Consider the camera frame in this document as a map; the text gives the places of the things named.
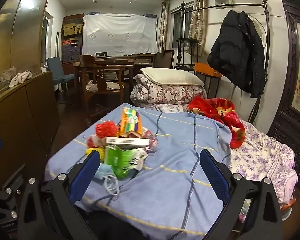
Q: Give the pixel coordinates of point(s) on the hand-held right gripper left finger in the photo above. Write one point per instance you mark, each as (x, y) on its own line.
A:
(85, 175)

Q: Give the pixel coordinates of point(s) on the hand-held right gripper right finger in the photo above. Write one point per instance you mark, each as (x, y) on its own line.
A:
(213, 177)

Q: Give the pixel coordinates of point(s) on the yellow wrapper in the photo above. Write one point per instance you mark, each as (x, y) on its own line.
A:
(93, 152)

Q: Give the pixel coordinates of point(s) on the green and white packet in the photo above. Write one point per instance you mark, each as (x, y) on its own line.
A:
(120, 160)

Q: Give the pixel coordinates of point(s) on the red mesh pompom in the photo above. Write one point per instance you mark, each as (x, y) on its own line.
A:
(106, 128)

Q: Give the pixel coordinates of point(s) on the white box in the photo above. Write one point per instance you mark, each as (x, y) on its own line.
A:
(127, 142)

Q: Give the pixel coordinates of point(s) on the striped colourful packet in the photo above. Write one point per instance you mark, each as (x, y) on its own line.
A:
(131, 122)

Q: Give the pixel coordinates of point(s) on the clear red printed wrapper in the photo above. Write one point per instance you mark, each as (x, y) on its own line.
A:
(151, 137)

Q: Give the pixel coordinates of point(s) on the brown wooden cabinet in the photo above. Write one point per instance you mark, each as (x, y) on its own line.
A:
(22, 120)

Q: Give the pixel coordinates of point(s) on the blue striped blanket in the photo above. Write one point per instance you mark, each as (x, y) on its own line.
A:
(177, 155)

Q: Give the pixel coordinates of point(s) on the red patterned blanket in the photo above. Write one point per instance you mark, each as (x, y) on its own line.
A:
(215, 110)

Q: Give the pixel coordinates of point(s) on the beige crumpled cloth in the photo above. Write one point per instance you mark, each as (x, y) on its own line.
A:
(21, 78)

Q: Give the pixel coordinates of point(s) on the white seat cushion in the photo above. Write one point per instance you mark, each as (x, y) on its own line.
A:
(112, 85)

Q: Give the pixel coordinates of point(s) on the carved wooden armchair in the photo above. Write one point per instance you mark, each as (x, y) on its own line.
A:
(100, 80)

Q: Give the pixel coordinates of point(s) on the folded floral quilt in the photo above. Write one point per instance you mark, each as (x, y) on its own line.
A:
(165, 93)

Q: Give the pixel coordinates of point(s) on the blue upholstered chair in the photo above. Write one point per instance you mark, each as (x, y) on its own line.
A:
(57, 72)

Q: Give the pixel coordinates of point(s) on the orange box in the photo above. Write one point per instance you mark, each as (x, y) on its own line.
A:
(207, 71)

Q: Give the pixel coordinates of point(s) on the cream pillow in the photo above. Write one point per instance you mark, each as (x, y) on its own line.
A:
(170, 76)

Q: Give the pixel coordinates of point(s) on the glass display cabinet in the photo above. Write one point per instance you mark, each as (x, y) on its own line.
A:
(15, 30)

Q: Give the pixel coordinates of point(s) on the wooden desk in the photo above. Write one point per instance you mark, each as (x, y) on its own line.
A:
(130, 62)

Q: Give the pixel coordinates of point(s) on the black padded jacket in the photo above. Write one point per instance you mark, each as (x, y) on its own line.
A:
(240, 55)

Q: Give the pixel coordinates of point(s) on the dark wooden board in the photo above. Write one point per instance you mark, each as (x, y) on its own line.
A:
(165, 58)

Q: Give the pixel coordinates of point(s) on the carved wooden painted screen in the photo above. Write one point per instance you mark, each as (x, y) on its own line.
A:
(290, 67)

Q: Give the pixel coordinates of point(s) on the black round stand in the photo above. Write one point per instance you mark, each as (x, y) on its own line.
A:
(187, 40)

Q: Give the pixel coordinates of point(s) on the white cloth cover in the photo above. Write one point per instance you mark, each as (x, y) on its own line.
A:
(120, 35)

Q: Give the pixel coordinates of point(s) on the standing fan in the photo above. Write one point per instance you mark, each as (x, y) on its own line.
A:
(259, 28)

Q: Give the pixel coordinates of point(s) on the window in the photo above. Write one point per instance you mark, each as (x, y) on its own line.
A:
(181, 25)

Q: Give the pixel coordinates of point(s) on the beige checked curtain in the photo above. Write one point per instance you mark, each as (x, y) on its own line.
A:
(198, 17)
(163, 27)

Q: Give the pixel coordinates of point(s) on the black metal bed frame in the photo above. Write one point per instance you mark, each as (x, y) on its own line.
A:
(265, 30)

